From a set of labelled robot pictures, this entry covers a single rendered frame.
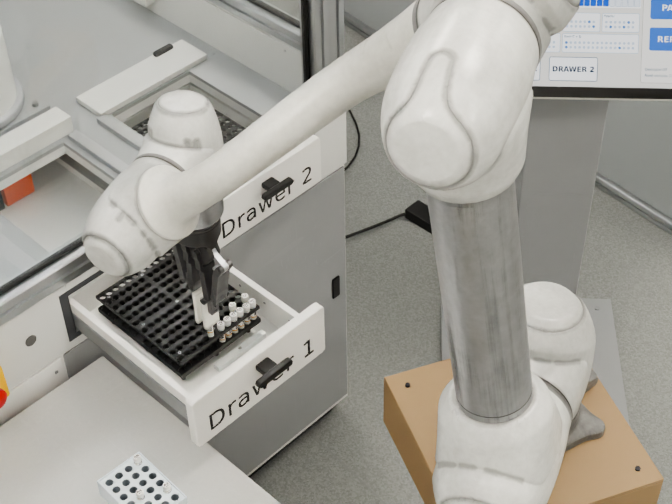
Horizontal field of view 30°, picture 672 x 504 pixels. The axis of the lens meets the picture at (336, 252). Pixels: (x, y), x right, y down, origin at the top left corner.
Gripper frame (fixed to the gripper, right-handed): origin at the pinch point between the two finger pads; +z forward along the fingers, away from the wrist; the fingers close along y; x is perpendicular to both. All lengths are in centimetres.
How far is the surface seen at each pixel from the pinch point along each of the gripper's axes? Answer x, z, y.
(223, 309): -5.5, 6.7, 2.5
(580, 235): -100, 47, -9
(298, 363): -9.4, 12.9, -11.2
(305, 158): -43.2, 6.8, 20.8
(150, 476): 20.7, 17.9, -7.8
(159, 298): 0.3, 6.7, 12.4
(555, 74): -86, -3, -5
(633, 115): -169, 67, 20
